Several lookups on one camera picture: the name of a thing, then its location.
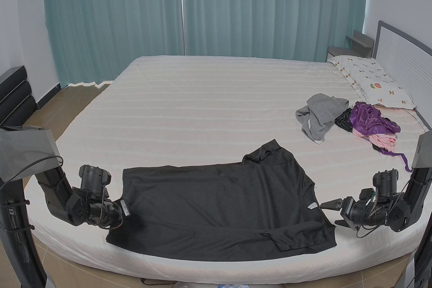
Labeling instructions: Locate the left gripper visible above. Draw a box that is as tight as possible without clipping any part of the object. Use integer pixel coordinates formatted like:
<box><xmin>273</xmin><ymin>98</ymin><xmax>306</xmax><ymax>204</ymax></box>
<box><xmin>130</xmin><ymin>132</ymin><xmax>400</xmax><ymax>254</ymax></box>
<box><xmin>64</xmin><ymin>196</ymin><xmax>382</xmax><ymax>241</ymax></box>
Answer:
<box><xmin>108</xmin><ymin>198</ymin><xmax>131</xmax><ymax>228</ymax></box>

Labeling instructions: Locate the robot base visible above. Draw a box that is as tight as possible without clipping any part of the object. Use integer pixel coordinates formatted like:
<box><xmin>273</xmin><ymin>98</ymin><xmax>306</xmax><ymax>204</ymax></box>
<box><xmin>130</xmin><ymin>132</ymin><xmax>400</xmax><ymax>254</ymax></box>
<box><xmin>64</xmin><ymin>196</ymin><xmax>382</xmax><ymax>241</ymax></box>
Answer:
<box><xmin>179</xmin><ymin>283</ymin><xmax>252</xmax><ymax>288</ymax></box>

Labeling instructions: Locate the purple garment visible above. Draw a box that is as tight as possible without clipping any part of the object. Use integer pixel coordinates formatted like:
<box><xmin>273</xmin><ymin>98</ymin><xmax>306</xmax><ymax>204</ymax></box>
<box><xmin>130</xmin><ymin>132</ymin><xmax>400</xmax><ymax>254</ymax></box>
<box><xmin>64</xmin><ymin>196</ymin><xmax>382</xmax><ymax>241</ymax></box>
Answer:
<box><xmin>349</xmin><ymin>102</ymin><xmax>413</xmax><ymax>173</ymax></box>

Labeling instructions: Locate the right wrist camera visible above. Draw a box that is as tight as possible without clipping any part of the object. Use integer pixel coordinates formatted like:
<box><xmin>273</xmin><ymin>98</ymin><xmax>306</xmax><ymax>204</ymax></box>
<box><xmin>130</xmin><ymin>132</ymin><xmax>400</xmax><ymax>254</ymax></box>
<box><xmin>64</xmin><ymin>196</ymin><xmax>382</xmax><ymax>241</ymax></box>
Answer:
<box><xmin>359</xmin><ymin>188</ymin><xmax>376</xmax><ymax>203</ymax></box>

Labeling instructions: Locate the pink garment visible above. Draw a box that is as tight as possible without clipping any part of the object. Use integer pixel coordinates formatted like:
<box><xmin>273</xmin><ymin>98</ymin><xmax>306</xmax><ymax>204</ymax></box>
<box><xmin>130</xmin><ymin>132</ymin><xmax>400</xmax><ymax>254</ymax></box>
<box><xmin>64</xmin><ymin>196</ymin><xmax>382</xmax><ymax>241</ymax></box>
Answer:
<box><xmin>353</xmin><ymin>131</ymin><xmax>397</xmax><ymax>150</ymax></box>

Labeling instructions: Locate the black T-shirt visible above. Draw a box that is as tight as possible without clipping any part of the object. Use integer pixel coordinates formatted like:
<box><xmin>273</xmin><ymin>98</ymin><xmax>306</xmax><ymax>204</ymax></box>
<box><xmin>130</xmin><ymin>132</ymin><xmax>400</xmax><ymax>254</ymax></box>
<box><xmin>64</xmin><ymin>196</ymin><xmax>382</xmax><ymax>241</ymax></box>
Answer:
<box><xmin>106</xmin><ymin>139</ymin><xmax>338</xmax><ymax>262</ymax></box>

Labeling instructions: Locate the bed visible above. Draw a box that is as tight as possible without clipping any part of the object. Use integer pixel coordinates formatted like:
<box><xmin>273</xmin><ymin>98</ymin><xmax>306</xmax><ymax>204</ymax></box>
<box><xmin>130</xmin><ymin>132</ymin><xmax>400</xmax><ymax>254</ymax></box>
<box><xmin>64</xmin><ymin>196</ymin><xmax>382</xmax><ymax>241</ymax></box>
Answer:
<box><xmin>24</xmin><ymin>20</ymin><xmax>432</xmax><ymax>284</ymax></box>

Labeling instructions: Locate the black chest of drawers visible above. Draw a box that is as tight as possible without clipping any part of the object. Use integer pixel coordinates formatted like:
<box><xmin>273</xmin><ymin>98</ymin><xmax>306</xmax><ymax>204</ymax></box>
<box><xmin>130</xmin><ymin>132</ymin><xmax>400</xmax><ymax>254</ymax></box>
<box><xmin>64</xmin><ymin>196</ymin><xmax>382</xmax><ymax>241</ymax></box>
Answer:
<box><xmin>0</xmin><ymin>66</ymin><xmax>38</xmax><ymax>127</ymax></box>

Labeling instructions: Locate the grey garment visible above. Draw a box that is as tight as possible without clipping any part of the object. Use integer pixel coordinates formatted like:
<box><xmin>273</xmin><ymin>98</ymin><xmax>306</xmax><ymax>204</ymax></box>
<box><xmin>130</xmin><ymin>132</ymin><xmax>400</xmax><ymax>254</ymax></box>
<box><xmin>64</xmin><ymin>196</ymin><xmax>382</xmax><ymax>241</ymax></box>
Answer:
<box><xmin>295</xmin><ymin>94</ymin><xmax>350</xmax><ymax>145</ymax></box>

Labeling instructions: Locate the grey bedside table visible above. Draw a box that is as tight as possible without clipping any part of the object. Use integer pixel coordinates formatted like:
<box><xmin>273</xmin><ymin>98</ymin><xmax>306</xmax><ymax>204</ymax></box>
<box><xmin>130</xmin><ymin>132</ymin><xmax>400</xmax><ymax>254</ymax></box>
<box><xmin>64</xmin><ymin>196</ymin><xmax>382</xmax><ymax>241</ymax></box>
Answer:
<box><xmin>327</xmin><ymin>29</ymin><xmax>374</xmax><ymax>62</ymax></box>

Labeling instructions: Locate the black shiny garment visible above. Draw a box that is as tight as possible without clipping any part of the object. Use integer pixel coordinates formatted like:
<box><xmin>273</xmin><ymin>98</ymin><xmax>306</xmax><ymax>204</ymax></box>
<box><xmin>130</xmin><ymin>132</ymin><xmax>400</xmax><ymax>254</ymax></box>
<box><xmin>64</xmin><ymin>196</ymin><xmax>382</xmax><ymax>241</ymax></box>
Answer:
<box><xmin>334</xmin><ymin>108</ymin><xmax>354</xmax><ymax>132</ymax></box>

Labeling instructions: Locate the white printed pillow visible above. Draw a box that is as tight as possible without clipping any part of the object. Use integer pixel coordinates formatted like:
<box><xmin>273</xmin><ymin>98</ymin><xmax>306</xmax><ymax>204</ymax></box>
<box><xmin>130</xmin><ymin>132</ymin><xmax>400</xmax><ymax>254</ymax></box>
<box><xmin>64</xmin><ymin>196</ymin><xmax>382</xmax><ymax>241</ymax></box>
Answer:
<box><xmin>327</xmin><ymin>55</ymin><xmax>417</xmax><ymax>110</ymax></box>

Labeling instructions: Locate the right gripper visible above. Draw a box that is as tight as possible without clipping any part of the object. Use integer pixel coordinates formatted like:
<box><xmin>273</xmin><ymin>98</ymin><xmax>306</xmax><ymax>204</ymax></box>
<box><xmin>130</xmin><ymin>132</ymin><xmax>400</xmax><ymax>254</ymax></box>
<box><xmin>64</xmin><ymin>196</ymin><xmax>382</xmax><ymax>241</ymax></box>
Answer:
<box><xmin>319</xmin><ymin>197</ymin><xmax>372</xmax><ymax>231</ymax></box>

